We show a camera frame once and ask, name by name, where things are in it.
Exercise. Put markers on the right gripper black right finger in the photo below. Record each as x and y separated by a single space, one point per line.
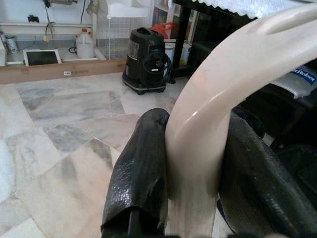
252 186

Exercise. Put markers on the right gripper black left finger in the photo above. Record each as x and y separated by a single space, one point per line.
136 173

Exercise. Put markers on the black vacuum cleaner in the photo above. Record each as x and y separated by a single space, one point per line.
146 62

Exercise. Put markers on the long flat cardboard box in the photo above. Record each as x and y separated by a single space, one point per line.
62 72

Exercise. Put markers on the white plastic jug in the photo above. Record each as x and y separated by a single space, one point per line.
85 45

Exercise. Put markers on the black framed table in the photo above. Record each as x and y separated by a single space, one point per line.
182 37

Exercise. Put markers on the red plastic bag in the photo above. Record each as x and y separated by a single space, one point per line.
163 27

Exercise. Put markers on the white framed tablet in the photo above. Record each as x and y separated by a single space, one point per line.
42 58

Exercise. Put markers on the small clear jar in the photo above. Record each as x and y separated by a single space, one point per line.
11 45

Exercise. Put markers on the white lace tablecloth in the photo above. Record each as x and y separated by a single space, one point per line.
235 6

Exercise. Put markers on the white workbench frame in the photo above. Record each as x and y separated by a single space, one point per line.
37 27

